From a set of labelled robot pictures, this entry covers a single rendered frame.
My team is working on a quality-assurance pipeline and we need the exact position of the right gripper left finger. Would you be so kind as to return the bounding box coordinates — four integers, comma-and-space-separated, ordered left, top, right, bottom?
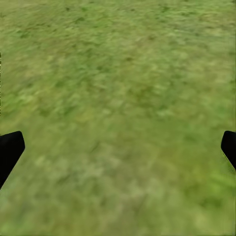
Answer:
0, 131, 25, 188

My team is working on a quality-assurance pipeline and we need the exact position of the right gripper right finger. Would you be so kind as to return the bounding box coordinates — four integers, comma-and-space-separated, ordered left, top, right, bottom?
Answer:
221, 130, 236, 169

